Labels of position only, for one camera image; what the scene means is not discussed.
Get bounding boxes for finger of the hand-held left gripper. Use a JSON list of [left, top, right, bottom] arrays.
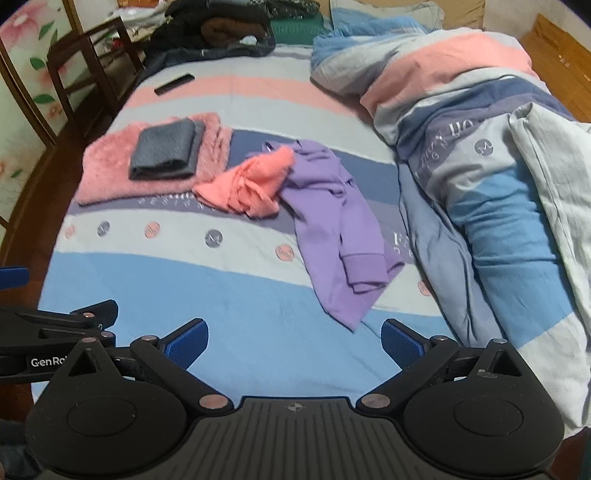
[[0, 299, 120, 346], [0, 266, 30, 291]]

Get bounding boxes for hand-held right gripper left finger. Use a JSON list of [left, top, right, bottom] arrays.
[[60, 318, 235, 415]]

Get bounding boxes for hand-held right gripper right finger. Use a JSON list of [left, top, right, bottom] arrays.
[[357, 318, 533, 415]]

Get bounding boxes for coral fleece garment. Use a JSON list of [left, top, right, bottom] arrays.
[[192, 147, 297, 220]]

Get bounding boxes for pile of dark clothes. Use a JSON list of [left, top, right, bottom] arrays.
[[144, 0, 278, 77]]

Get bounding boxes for striped bed sheet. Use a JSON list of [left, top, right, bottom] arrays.
[[31, 44, 462, 402]]

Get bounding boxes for purple sweatshirt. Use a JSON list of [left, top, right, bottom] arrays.
[[245, 139, 406, 333]]

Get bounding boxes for pink fluffy folded sweater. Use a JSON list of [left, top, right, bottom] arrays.
[[75, 112, 234, 208]]

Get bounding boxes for striped duvet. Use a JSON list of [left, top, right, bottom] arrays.
[[310, 15, 591, 438]]

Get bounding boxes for grey folded cloth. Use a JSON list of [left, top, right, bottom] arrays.
[[128, 117, 206, 182]]

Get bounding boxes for dark wooden chair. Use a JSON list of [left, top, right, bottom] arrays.
[[46, 16, 145, 140]]

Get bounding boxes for floral sliding door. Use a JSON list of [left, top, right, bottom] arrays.
[[0, 0, 78, 232]]

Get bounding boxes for black remote control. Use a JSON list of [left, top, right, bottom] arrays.
[[154, 73, 196, 97]]

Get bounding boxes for floral cloth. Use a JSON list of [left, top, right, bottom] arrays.
[[90, 0, 178, 63]]

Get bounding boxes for brown garment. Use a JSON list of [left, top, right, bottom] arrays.
[[201, 17, 269, 48]]

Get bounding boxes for cardboard box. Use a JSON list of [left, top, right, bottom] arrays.
[[521, 13, 591, 124]]

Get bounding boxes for blue grey pillow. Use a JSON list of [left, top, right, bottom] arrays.
[[329, 1, 446, 33]]

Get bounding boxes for green folded cloth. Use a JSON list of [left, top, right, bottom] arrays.
[[270, 11, 334, 47]]

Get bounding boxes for tan headboard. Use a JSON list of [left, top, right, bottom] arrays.
[[329, 0, 488, 29]]

